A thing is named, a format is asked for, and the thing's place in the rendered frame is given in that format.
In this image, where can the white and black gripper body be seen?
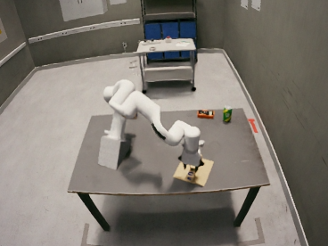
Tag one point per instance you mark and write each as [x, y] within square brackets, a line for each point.
[191, 159]

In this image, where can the green drink can with yellow stripe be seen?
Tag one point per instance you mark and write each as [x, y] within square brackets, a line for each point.
[227, 113]

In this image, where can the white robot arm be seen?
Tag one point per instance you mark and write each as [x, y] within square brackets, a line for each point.
[133, 102]

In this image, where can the tan square mat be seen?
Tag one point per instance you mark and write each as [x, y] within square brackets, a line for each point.
[200, 176]

